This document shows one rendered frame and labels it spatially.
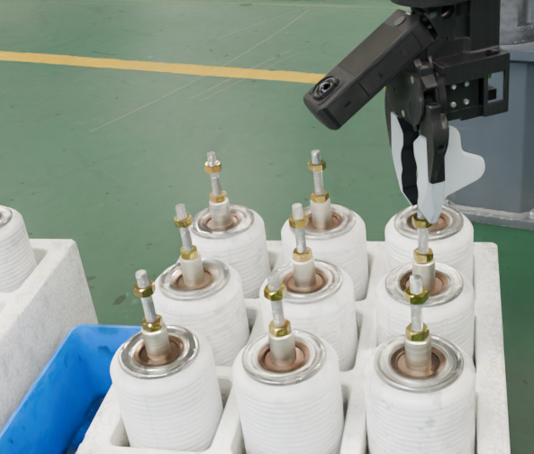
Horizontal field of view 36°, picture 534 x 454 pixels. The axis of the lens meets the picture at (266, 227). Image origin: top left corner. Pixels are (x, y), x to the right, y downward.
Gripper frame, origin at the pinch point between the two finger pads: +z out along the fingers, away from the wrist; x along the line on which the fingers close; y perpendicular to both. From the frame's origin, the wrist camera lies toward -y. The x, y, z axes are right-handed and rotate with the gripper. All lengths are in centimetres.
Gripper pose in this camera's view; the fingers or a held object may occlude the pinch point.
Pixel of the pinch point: (415, 202)
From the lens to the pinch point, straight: 76.6
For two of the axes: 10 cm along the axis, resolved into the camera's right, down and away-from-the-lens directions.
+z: 1.2, 8.6, 5.0
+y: 9.5, -2.4, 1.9
